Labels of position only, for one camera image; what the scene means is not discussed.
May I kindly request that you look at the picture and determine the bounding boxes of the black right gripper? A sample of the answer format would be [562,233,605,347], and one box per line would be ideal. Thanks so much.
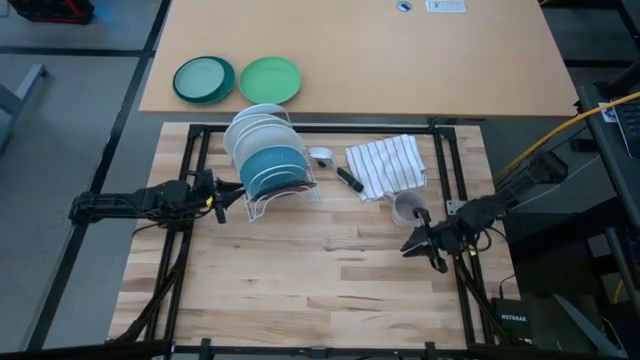
[400,207,465,275]

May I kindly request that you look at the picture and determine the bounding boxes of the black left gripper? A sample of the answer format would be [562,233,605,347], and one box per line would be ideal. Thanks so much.
[192,168,247,225]

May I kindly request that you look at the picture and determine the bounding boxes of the blue patterned plate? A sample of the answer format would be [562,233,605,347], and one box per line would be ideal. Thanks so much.
[239,144,308,200]

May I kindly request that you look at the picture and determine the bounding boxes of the red floral plate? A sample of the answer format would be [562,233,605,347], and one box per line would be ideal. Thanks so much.
[253,179,318,203]

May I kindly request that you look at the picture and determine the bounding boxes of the black marker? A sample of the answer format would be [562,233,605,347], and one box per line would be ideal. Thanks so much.
[308,145,366,195]

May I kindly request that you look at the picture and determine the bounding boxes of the grey patterned mug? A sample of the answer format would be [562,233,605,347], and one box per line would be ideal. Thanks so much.
[384,189,430,229]

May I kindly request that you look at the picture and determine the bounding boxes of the white striped dish towel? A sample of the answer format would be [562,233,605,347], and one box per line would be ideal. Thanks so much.
[344,133,429,203]

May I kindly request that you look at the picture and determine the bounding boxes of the dark green plate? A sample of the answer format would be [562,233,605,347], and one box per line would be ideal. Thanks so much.
[172,55,237,106]

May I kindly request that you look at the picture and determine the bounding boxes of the pale green plate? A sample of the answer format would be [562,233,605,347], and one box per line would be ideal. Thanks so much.
[175,58,227,100]

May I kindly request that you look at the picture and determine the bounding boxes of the bright green plate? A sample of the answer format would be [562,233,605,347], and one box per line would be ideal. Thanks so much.
[238,56,304,106]

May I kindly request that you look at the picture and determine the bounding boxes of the beige wooden desk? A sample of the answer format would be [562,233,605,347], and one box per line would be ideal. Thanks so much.
[138,0,581,120]

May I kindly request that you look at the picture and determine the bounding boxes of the black side desk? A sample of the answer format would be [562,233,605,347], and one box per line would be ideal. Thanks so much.
[578,83,640,231]

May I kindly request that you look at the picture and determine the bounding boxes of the grey metal bench leg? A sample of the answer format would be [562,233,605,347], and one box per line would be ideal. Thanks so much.
[0,63,49,154]

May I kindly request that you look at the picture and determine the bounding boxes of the white sticker label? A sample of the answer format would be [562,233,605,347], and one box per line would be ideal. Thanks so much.
[597,101,622,124]

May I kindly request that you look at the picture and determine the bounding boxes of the white power strip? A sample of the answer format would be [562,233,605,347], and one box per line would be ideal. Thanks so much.
[425,0,467,14]

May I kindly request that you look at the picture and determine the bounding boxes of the black keyboard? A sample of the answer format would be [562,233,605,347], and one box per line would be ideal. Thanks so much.
[612,99,640,161]

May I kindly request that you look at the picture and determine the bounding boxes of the black and red crate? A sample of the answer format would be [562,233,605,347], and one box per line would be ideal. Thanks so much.
[7,0,96,25]

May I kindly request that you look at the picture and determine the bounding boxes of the white wire dish rack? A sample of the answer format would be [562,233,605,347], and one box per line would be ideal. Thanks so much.
[230,102,323,223]

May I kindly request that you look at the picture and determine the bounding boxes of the black metal frame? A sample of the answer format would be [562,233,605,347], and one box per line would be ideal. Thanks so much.
[107,123,532,360]

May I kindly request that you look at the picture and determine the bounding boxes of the black Netgear network switch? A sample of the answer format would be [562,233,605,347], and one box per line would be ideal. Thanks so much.
[492,298,534,344]

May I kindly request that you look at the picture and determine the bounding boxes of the yellow cable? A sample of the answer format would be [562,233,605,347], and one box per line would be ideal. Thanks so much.
[493,91,640,182]

